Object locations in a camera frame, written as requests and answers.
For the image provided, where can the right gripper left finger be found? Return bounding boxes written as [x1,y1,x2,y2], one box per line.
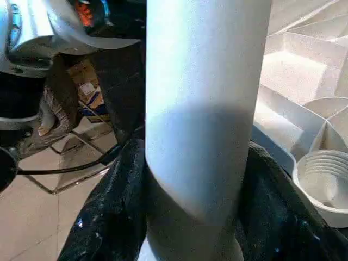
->
[58,138,150,261]

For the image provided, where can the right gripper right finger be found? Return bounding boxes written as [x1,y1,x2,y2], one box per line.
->
[238,141,348,261]

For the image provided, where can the white plastic table top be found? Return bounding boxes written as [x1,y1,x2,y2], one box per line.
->
[252,0,348,228]

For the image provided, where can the white plastic table leg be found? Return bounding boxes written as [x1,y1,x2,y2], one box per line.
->
[143,0,273,261]

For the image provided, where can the beige fabric bag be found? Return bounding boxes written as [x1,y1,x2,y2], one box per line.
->
[37,86,70,137]

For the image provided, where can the brown printed cardboard box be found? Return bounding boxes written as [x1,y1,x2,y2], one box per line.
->
[67,60,110,123]

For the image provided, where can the thin black wire frame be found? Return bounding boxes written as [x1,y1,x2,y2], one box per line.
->
[18,129,123,196]

